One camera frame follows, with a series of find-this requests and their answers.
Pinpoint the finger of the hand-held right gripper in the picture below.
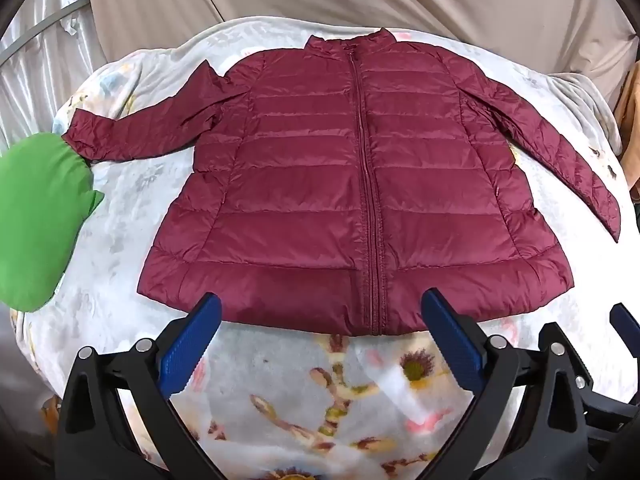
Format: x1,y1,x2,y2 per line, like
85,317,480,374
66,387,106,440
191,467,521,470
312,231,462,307
570,374,640,428
610,302,640,347

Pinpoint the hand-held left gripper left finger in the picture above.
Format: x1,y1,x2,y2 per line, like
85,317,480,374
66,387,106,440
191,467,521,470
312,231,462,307
54,291,223,480

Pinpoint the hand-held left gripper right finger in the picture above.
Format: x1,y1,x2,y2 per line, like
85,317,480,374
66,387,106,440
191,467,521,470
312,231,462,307
421,287,596,480

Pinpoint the maroon puffer jacket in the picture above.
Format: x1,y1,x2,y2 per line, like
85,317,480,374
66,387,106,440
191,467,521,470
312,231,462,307
61,31,622,337

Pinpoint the floral fleece blanket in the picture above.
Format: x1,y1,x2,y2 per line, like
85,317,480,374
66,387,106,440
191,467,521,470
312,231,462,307
10,19,640,480

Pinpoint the green cloth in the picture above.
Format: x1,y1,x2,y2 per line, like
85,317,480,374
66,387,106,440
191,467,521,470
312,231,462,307
0,131,106,314

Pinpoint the orange cloth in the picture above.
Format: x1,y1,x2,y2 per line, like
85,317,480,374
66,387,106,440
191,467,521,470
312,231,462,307
614,60,640,201

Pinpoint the white curtain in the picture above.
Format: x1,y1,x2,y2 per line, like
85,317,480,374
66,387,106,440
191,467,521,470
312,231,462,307
0,0,108,153

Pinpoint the grey metal rod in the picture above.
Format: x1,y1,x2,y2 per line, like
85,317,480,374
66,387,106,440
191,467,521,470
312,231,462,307
0,0,90,66

